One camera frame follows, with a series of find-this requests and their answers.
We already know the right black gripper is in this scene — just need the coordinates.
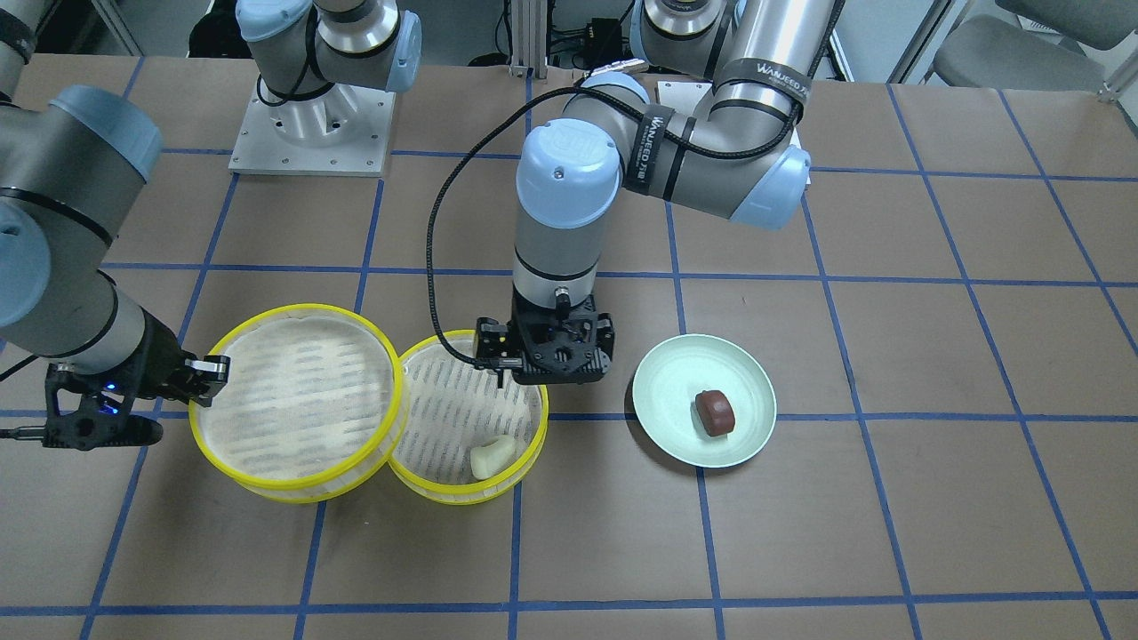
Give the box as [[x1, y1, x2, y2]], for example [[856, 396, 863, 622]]
[[42, 312, 232, 451]]

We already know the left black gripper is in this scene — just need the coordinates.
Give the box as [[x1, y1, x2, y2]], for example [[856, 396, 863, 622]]
[[473, 292, 615, 389]]

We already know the white steamed bun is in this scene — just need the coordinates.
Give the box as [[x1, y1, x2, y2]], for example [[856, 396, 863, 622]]
[[469, 434, 519, 481]]

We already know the yellow steamer layer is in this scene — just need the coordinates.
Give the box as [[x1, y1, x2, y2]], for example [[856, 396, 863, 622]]
[[188, 303, 409, 504], [390, 337, 549, 504]]

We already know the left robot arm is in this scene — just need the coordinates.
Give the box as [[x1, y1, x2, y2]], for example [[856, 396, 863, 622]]
[[470, 1, 843, 385]]

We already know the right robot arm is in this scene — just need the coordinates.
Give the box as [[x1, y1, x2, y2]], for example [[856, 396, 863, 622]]
[[1, 1, 422, 451]]

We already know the light green plate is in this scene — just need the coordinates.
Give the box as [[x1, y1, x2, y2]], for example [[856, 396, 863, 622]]
[[630, 333, 777, 468]]

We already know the dark red bun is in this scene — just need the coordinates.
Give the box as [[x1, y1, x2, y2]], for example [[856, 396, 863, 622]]
[[693, 389, 736, 437]]

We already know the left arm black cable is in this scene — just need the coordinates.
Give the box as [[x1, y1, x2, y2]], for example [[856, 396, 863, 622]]
[[424, 84, 588, 366]]

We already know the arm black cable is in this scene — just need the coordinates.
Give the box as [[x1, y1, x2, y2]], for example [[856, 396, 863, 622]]
[[424, 84, 588, 366], [0, 356, 53, 444]]

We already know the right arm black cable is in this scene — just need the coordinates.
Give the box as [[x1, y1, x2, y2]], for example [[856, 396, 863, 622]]
[[0, 356, 53, 444]]

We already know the aluminium frame post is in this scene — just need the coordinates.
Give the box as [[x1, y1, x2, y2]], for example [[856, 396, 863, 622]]
[[508, 0, 549, 81]]

